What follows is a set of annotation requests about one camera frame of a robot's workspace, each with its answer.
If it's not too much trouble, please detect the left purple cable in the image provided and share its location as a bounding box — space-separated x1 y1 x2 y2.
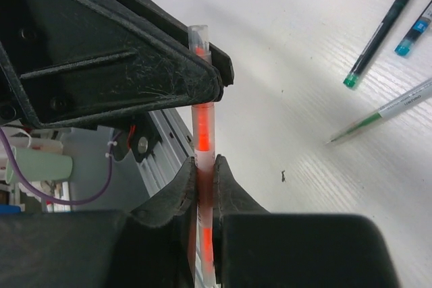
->
0 127 114 205

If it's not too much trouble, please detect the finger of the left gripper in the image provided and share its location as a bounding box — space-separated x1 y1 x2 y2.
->
117 0 234 86

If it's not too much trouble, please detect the green white pen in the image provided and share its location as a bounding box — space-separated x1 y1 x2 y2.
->
328 78 431 143

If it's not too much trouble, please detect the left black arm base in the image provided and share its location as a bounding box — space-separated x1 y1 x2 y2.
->
109 113 161 163

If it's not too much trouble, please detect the dark green pen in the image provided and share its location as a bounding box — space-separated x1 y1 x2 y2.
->
343 0 410 89

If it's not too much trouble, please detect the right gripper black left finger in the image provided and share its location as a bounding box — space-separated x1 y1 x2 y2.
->
128 157 197 227

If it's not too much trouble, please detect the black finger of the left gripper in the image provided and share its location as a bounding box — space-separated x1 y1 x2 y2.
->
1 0 223 129

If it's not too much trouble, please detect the green cup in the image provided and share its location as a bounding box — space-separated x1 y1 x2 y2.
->
11 146 73 182

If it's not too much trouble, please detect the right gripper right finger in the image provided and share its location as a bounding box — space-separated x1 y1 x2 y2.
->
214 154 269 216

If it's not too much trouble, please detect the blue pen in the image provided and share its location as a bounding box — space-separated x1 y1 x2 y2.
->
394 1 431 57

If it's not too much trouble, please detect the aluminium front rail frame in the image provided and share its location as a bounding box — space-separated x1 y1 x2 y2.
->
138 109 193 197

